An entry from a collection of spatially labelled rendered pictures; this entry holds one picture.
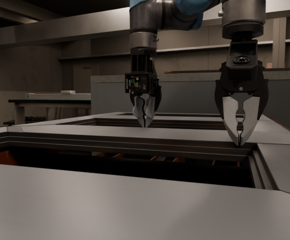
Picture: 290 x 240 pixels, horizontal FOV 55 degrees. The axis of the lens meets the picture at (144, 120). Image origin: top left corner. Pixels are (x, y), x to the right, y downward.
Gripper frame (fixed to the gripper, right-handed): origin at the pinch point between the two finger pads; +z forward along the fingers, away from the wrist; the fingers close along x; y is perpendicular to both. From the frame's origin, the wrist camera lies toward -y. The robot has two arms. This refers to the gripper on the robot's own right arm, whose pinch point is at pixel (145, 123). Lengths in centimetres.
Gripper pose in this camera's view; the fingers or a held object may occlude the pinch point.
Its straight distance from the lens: 79.4
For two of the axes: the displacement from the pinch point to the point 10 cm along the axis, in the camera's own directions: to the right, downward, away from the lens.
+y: -3.1, 0.8, -9.5
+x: 9.5, 0.3, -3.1
